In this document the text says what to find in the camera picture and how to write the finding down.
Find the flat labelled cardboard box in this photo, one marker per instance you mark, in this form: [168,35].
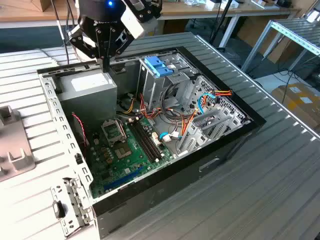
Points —
[295,105]

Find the grey parts rack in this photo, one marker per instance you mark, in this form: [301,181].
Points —
[12,140]

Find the grey power supply unit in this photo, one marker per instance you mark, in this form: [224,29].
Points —
[87,100]

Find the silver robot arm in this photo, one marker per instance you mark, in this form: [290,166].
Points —
[85,57]

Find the brown cardboard sheet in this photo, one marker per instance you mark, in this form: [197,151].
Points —
[252,30]

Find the black RAM slot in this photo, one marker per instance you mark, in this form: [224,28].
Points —
[141,141]
[144,141]
[149,141]

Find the CPU socket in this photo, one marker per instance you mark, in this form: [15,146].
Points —
[122,151]

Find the black open PC case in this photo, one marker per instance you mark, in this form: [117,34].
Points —
[175,180]

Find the grey metal disk bay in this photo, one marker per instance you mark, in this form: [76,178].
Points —
[197,142]

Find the grey metal drive cage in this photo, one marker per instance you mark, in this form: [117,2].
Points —
[155,92]

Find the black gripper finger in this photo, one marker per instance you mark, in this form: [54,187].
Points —
[108,42]
[100,42]

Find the aluminium slat table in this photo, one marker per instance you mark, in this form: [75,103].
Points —
[287,32]

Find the blue plastic drive latch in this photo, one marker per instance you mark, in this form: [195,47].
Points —
[153,66]

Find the wooden desk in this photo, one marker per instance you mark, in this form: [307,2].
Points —
[200,11]

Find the green motherboard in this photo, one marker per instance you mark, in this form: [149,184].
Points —
[130,162]

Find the small brown cardboard box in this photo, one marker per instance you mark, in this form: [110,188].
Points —
[46,4]

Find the blue expansion slot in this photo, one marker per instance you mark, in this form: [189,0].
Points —
[122,179]

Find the white board connector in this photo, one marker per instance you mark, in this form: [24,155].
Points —
[155,140]

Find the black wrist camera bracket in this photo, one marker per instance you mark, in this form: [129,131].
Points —
[147,8]

